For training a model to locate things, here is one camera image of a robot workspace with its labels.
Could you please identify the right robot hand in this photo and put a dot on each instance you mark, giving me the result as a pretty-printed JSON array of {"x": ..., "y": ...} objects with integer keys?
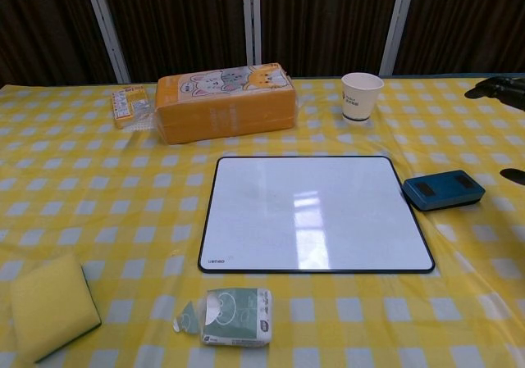
[{"x": 504, "y": 89}]

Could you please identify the yellow white checkered tablecloth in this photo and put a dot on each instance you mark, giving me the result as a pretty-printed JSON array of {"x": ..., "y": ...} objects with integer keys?
[{"x": 102, "y": 204}]

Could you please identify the yellow snack packet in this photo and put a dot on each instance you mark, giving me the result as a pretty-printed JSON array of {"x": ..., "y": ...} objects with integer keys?
[{"x": 129, "y": 105}]

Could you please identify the small green tissue pack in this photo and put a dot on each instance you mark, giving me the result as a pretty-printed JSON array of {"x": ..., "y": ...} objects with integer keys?
[{"x": 238, "y": 316}]

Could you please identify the blue whiteboard eraser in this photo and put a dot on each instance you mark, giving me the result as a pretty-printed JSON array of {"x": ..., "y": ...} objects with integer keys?
[{"x": 442, "y": 191}]

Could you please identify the dark curtain panel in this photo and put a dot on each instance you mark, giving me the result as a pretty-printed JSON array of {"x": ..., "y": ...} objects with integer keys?
[
  {"x": 324, "y": 24},
  {"x": 45, "y": 28},
  {"x": 176, "y": 24},
  {"x": 467, "y": 24}
]

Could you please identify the clear plastic packet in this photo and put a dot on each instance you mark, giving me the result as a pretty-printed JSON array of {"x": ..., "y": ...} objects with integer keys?
[{"x": 143, "y": 120}]

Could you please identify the white partition post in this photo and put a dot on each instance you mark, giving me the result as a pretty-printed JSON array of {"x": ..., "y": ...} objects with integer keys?
[
  {"x": 106, "y": 28},
  {"x": 251, "y": 19},
  {"x": 395, "y": 24}
]

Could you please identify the white board black frame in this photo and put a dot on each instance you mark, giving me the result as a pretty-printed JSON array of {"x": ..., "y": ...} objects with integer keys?
[{"x": 316, "y": 216}]

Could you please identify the orange cat tissue pack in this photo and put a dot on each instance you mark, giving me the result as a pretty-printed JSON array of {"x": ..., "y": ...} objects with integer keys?
[{"x": 221, "y": 110}]

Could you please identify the white paper cup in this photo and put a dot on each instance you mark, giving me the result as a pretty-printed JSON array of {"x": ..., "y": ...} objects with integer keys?
[{"x": 361, "y": 95}]

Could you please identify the yellow green sponge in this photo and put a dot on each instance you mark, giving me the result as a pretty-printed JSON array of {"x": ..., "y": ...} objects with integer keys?
[{"x": 51, "y": 306}]

